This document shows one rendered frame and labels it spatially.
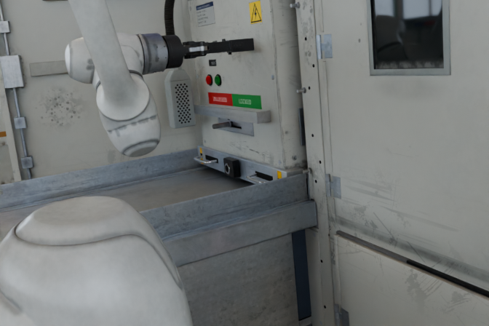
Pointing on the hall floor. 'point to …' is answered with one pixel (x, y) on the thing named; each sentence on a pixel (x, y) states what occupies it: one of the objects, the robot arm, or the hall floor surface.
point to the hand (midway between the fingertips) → (240, 45)
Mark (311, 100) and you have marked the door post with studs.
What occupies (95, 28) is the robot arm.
